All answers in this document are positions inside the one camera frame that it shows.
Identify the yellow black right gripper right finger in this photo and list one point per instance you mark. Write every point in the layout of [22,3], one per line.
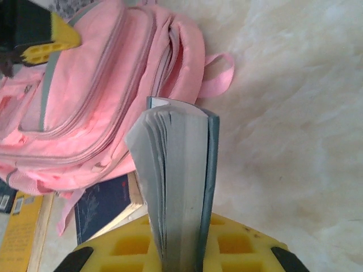
[241,252]

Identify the dark blue flower print book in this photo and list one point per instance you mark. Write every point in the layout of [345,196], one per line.
[105,204]

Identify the small teal notebook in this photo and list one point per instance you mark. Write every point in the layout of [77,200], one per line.
[184,170]

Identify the yellow book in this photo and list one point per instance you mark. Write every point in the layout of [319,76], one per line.
[22,243]

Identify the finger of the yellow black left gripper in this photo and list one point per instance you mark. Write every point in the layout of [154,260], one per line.
[65,37]

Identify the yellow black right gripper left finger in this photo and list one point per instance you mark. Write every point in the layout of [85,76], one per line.
[124,249]

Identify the dark blue barcode book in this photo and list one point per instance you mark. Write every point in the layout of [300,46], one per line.
[7,198]

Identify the pink backpack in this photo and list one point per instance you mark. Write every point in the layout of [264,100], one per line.
[107,85]

